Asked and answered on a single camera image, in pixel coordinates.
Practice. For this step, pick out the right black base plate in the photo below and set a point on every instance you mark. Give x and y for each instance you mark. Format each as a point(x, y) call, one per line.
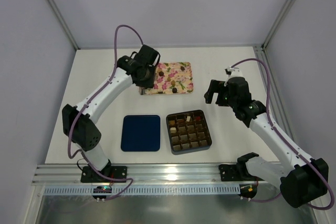
point(233, 172)

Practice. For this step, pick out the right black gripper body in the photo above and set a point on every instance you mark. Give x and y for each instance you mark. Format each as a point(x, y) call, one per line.
point(219, 93)

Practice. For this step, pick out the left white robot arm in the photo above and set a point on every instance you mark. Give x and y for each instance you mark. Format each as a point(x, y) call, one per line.
point(79, 121)

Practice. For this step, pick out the white slotted cable duct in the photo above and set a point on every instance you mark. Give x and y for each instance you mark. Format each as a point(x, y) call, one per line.
point(144, 190)

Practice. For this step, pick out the right aluminium frame post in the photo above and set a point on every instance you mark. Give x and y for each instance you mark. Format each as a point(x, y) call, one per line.
point(286, 7)

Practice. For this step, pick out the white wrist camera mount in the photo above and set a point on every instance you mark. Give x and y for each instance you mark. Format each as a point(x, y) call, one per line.
point(233, 72)

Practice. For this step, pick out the dark chocolate box with dividers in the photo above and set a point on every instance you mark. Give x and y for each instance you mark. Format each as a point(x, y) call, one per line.
point(193, 136)

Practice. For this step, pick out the floral rectangular tray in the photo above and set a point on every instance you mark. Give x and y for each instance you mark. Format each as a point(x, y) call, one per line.
point(173, 77)

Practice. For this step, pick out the left aluminium frame post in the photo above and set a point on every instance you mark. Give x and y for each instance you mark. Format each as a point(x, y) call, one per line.
point(61, 21)

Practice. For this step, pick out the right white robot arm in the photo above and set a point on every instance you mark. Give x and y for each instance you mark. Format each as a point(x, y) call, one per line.
point(301, 179)

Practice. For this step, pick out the dark blue box lid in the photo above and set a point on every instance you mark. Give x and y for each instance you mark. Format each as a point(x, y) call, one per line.
point(141, 133)

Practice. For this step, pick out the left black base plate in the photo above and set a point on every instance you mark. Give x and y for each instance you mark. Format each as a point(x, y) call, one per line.
point(110, 174)

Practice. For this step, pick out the aluminium mounting rail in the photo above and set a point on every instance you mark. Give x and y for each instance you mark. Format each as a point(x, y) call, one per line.
point(70, 173)

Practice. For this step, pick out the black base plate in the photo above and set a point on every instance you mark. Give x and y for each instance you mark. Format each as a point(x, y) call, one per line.
point(233, 172)
point(110, 174)

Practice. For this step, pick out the aluminium frame post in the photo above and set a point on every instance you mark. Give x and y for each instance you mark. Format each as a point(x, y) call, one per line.
point(61, 21)
point(286, 7)

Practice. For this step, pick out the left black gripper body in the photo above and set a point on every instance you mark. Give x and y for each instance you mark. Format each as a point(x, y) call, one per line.
point(146, 84)

